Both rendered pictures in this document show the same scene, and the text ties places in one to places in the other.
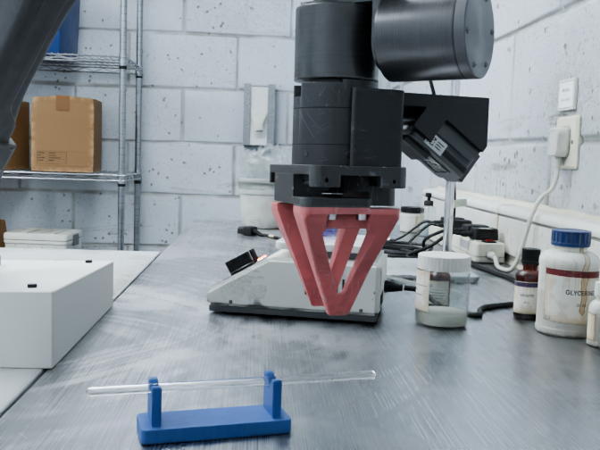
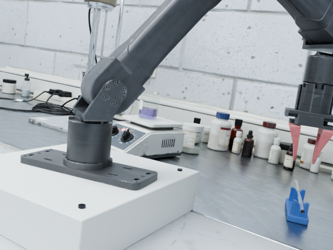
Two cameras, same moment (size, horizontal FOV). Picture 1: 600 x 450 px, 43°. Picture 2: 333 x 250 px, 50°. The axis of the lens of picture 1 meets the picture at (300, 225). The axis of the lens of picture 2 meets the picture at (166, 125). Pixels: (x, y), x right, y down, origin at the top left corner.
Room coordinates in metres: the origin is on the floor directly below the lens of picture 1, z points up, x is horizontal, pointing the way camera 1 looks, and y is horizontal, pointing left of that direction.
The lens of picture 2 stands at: (0.37, 0.71, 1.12)
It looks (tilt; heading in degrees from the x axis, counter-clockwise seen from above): 9 degrees down; 303
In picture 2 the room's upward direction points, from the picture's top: 8 degrees clockwise
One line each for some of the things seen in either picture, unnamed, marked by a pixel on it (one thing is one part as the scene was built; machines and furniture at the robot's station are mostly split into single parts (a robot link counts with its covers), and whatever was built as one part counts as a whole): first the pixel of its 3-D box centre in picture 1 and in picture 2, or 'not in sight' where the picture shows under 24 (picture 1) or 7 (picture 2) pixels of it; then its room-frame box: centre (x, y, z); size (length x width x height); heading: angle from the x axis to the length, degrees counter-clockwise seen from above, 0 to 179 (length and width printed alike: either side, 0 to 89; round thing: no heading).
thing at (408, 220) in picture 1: (412, 219); (9, 86); (1.93, -0.29, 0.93); 0.06 x 0.06 x 0.06
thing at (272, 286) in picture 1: (310, 276); (142, 137); (0.91, -0.01, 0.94); 0.22 x 0.13 x 0.08; 80
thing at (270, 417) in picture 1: (214, 404); (297, 204); (0.49, 0.05, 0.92); 0.10 x 0.03 x 0.04; 108
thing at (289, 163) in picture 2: not in sight; (291, 155); (0.60, -0.30, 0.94); 0.03 x 0.03 x 0.07
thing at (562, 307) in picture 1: (568, 281); (220, 131); (0.83, -0.30, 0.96); 0.06 x 0.06 x 0.11
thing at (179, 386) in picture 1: (238, 382); (298, 193); (0.50, 0.04, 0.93); 0.20 x 0.01 x 0.01; 108
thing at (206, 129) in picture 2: not in sight; (206, 134); (0.90, -0.36, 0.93); 0.05 x 0.05 x 0.05
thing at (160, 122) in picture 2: (332, 242); (152, 120); (0.90, -0.04, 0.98); 0.12 x 0.12 x 0.01; 80
